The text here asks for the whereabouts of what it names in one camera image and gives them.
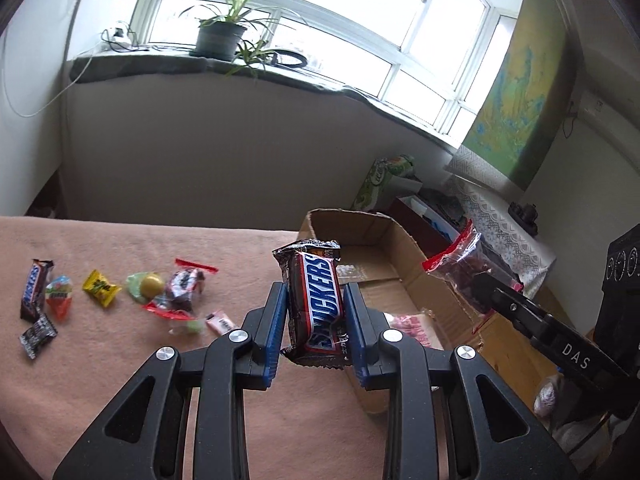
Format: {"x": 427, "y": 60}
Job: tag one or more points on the yellow candy packet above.
{"x": 101, "y": 288}

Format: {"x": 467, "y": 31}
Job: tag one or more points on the orange white egg candy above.
{"x": 59, "y": 297}

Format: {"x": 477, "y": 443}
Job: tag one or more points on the large brown chocolate bar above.
{"x": 315, "y": 300}

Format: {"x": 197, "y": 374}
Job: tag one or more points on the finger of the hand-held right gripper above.
{"x": 570, "y": 350}

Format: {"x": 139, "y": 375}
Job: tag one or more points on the wall map poster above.
{"x": 520, "y": 85}

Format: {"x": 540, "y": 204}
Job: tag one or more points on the blue plastic bag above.
{"x": 441, "y": 225}

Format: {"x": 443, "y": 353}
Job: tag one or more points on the dark red shoe box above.
{"x": 415, "y": 225}

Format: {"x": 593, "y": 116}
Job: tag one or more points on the green paper bag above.
{"x": 380, "y": 180}

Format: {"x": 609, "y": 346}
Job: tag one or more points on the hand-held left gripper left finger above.
{"x": 272, "y": 340}

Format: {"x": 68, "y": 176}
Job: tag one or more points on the small pink candy packet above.
{"x": 220, "y": 322}

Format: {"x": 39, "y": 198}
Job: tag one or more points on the white window frame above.
{"x": 400, "y": 62}

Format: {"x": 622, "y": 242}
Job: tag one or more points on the dark stone windowsill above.
{"x": 150, "y": 62}

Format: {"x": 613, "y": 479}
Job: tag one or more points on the red-edged clear snack packet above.
{"x": 460, "y": 265}
{"x": 182, "y": 290}

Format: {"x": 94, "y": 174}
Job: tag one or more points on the green jelly cup yellow dome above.
{"x": 147, "y": 286}

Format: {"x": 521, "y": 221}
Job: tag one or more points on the white plastic bag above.
{"x": 547, "y": 395}

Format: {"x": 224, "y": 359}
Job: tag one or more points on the white lace cloth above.
{"x": 500, "y": 200}

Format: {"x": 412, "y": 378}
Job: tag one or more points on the potted spider plant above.
{"x": 217, "y": 40}

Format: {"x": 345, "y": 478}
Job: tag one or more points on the white wall socket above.
{"x": 596, "y": 105}

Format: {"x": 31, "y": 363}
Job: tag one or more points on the small brown chocolate bar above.
{"x": 35, "y": 290}

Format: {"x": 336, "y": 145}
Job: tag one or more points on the black silver snack packet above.
{"x": 37, "y": 337}

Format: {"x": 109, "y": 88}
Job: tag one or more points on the clear green candy wrapper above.
{"x": 186, "y": 327}

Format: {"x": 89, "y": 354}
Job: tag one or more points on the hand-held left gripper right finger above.
{"x": 357, "y": 345}

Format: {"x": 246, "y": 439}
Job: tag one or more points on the cardboard box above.
{"x": 350, "y": 227}

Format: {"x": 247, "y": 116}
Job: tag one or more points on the packaged bread slice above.
{"x": 415, "y": 327}

